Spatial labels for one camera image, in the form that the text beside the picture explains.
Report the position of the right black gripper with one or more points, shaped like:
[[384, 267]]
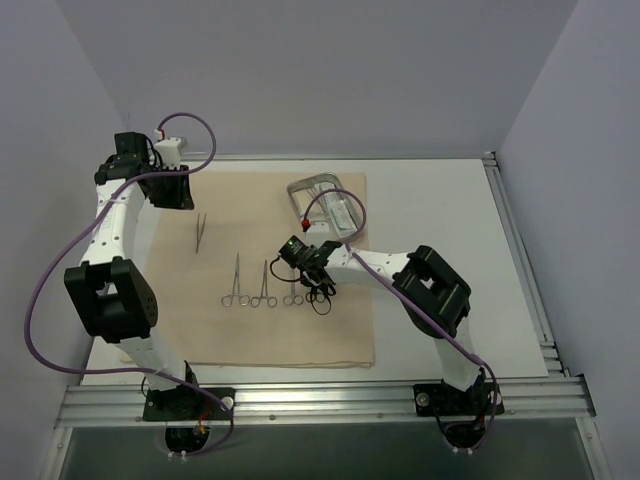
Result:
[[314, 273]]

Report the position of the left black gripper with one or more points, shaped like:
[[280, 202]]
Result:
[[170, 187]]

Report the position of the thin metal tweezers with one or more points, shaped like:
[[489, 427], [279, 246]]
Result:
[[200, 227]]

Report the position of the metal instrument tray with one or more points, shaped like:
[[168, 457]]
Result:
[[306, 198]]

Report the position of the surgical forceps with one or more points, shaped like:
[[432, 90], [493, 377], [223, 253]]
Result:
[[264, 297]]

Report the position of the beige cloth wrap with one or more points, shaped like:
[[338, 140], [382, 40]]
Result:
[[248, 213]]

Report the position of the white packet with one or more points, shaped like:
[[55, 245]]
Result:
[[339, 214]]

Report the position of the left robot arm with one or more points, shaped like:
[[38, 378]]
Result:
[[111, 296]]

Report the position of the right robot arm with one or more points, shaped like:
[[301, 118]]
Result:
[[433, 294]]

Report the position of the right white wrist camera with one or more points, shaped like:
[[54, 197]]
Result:
[[310, 227]]

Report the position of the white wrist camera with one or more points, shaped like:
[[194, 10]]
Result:
[[169, 149], [310, 227]]

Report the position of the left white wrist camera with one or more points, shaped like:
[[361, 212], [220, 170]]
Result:
[[169, 149]]

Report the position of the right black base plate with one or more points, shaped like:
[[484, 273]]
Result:
[[442, 400]]

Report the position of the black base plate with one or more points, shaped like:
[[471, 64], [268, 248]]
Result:
[[442, 400], [182, 404]]

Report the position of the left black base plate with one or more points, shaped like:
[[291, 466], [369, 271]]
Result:
[[182, 404]]

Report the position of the aluminium frame rail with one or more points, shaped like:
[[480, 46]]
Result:
[[331, 403]]

